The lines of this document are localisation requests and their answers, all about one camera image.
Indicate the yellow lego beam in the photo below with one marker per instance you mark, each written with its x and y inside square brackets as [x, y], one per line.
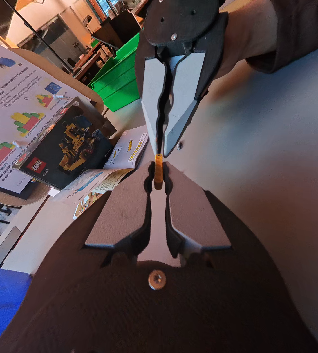
[158, 172]

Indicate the blue plastic bin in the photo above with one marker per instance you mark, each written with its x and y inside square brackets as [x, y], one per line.
[2, 303]

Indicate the black stand pole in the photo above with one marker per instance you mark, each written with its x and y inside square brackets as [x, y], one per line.
[40, 38]

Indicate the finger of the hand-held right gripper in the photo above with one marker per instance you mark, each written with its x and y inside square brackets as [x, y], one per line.
[152, 91]
[185, 91]

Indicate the printed instruction sheet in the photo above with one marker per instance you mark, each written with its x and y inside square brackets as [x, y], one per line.
[24, 91]

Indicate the person's right hand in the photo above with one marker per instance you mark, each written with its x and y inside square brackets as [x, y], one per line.
[247, 30]

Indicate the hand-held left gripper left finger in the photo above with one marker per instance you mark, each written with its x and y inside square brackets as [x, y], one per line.
[120, 215]

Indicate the black lego box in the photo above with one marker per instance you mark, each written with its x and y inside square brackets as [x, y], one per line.
[65, 150]

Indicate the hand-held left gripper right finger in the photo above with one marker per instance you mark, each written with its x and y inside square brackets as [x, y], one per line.
[194, 217]

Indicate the stacked green plastic bins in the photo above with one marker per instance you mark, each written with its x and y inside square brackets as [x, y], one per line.
[115, 82]

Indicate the lego instruction booklet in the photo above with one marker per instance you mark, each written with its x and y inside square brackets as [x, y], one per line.
[127, 154]

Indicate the white push pin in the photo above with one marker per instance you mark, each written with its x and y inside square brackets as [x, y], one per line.
[17, 143]
[58, 96]

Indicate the person's right forearm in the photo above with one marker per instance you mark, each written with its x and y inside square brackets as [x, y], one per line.
[302, 27]

